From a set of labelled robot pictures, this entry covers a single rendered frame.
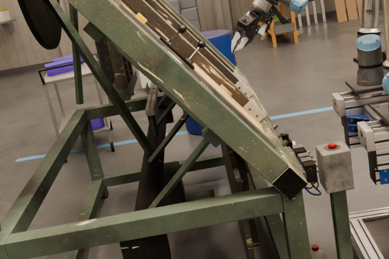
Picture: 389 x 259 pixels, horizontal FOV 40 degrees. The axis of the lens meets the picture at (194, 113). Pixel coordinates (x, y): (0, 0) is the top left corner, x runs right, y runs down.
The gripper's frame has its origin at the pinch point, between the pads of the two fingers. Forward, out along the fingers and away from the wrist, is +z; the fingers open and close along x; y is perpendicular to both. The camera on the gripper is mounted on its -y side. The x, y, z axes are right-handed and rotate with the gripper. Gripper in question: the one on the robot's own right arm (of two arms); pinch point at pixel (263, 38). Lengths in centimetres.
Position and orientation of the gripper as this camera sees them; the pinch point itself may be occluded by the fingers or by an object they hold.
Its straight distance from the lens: 292.9
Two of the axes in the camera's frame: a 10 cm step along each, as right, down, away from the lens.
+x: -0.3, 2.9, -9.6
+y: -9.6, -2.9, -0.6
